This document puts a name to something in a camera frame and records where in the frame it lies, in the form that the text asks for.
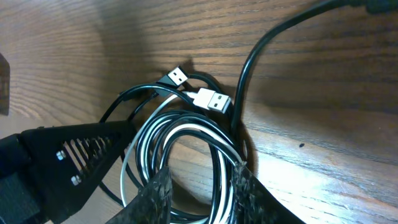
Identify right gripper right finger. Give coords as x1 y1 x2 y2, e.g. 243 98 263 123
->
231 163 303 224

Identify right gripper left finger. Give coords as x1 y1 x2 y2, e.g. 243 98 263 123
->
106 167 173 224

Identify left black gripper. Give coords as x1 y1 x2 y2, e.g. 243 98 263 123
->
1 121 136 224

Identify white USB cable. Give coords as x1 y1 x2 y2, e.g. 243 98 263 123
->
119 87 245 224

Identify black USB cable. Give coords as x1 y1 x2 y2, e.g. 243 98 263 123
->
98 65 249 224

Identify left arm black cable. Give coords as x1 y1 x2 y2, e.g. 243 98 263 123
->
229 0 398 138

